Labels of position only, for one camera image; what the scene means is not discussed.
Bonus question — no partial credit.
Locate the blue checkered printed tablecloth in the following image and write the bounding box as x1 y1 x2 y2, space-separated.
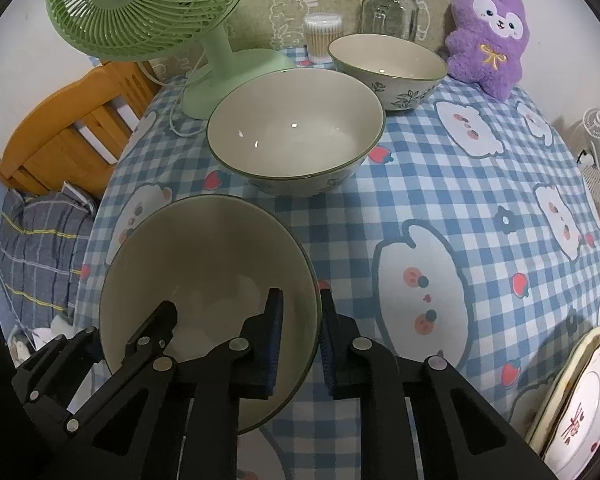
72 45 600 480

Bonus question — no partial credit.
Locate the cream plate with yellow flowers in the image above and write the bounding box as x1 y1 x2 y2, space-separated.
524 326 600 451

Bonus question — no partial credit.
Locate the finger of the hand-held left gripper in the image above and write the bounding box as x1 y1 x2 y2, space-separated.
11 326 104 412
64 301 179 432

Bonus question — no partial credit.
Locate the grey plaid blanket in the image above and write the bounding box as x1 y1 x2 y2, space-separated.
0 185 101 316

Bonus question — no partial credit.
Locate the white crumpled cloth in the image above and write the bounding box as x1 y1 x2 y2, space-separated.
7 315 81 361

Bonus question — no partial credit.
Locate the green desk fan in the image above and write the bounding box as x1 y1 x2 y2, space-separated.
46 0 296 121

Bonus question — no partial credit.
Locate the cream bowl with blue flowers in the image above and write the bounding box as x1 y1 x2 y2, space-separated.
98 195 323 436
206 67 386 196
327 34 448 112

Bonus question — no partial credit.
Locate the purple plush toy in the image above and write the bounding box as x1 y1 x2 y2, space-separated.
444 0 531 100

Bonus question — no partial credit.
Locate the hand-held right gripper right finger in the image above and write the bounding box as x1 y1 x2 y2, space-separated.
319 287 556 480

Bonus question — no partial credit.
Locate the green printed wall mat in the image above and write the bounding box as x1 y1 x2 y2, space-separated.
150 0 465 81

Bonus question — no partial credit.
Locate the white scalloped plate red trim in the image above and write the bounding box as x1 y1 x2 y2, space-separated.
540 332 600 480

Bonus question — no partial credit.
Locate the white fan power cable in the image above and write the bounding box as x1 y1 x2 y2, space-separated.
139 60 213 139

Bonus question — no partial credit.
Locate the clear cotton swab container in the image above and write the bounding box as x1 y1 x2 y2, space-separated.
302 12 343 64

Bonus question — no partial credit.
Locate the glass jar with black lid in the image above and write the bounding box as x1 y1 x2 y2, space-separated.
359 0 421 43

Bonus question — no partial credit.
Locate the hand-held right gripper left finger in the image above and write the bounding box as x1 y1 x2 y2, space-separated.
55 287 285 480

